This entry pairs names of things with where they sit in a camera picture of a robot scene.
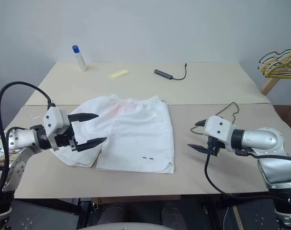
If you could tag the clothes hangers on rack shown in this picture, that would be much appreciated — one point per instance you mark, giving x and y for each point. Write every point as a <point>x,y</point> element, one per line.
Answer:
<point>270,83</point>

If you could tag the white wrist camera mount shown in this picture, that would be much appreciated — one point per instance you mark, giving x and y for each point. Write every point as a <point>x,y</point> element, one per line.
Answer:
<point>219,129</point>
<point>53,119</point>

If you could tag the brown cardboard box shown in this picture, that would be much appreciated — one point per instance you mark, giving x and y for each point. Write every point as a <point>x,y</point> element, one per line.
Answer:
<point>286,115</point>

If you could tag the dark rounded shape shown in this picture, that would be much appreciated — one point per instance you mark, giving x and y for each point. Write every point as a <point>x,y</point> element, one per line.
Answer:
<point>173,218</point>

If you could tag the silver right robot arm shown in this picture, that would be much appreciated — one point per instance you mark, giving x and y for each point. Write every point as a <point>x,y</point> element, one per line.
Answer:
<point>262,139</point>

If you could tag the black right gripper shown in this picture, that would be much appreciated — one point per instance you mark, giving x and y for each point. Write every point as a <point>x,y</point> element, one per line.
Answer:
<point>213,147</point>

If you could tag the pale yellow block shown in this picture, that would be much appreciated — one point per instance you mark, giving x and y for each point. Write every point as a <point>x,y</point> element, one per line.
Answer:
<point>118,73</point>

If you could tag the white shorts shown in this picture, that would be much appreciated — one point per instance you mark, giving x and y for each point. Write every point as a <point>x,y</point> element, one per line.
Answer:
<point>136,134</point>

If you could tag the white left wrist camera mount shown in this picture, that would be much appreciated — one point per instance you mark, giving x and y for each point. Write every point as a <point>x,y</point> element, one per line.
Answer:
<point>53,119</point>

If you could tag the white bottle with blue cap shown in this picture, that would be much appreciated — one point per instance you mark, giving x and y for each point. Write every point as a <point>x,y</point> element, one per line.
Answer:
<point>79,60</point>

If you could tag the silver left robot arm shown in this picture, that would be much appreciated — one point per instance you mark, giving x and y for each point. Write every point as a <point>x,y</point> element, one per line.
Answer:
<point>18,137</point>

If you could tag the pink striped cloth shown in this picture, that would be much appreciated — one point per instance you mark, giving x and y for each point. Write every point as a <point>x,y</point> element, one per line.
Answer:
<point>232,103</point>

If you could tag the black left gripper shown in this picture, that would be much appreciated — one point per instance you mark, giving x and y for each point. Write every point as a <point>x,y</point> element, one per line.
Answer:
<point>66,141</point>

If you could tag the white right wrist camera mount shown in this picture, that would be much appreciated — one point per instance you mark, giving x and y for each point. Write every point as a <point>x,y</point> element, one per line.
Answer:
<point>219,129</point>

